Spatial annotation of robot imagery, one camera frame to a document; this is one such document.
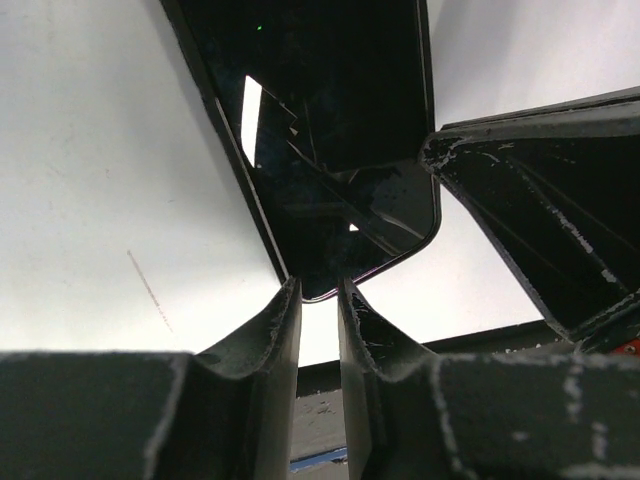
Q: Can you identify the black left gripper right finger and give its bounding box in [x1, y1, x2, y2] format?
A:
[338, 280, 639, 479]

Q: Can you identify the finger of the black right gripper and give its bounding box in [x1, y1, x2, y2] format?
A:
[421, 87, 639, 355]

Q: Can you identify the white-edged smartphone black screen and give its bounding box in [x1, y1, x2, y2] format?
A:
[174, 0, 441, 304]

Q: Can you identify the black silicone phone case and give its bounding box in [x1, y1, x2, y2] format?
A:
[159, 0, 445, 306]

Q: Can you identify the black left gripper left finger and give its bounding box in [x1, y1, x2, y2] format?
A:
[1, 278, 301, 479]

